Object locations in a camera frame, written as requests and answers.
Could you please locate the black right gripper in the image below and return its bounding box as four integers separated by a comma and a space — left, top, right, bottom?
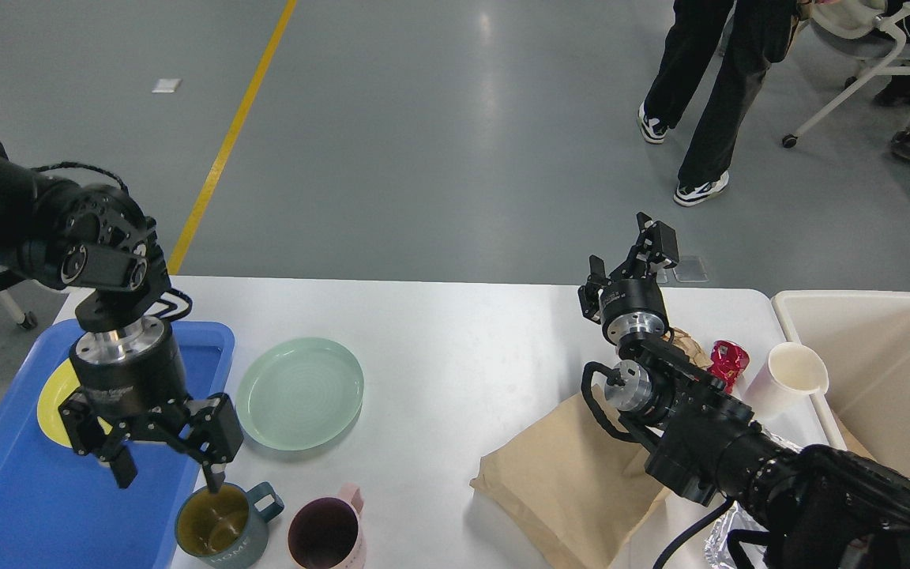
578, 212, 680, 345

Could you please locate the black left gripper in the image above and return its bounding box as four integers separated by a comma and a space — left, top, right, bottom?
58, 318, 243, 495

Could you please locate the teal HOME mug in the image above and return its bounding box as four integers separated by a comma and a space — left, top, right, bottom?
175, 482, 284, 568

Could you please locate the mint green plate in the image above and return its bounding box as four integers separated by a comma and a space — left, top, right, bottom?
235, 337, 365, 451

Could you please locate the pink HOME mug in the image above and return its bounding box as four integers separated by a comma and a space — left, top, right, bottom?
286, 484, 367, 568

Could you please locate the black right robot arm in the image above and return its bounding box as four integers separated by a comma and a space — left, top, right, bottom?
578, 213, 910, 568

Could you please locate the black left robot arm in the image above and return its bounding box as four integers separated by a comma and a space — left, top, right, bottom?
0, 143, 243, 494

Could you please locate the floor outlet plate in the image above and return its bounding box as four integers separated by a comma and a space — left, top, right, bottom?
656, 256, 710, 285

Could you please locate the crumpled brown paper ball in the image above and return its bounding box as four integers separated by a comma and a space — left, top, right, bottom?
662, 327, 713, 370

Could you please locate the yellow plate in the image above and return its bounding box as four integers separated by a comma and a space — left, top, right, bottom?
36, 359, 80, 450

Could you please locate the red crumpled wrapper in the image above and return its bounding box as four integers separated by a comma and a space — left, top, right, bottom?
708, 340, 750, 394

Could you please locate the blue plastic tray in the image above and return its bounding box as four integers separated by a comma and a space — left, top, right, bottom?
0, 319, 199, 568

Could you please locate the white paper cup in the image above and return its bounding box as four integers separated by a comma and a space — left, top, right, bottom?
743, 341, 829, 419

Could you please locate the brown paper bag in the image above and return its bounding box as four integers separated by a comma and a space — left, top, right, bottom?
470, 394, 667, 568

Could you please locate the person in grey sweater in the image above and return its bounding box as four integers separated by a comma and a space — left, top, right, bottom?
637, 1, 799, 208

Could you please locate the beige plastic bin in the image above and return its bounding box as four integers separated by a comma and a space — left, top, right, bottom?
772, 289, 910, 477

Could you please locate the crumpled aluminium foil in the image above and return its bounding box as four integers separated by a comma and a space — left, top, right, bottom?
705, 431, 803, 569

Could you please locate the white office chair right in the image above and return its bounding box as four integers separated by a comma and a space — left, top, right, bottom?
781, 1, 910, 149

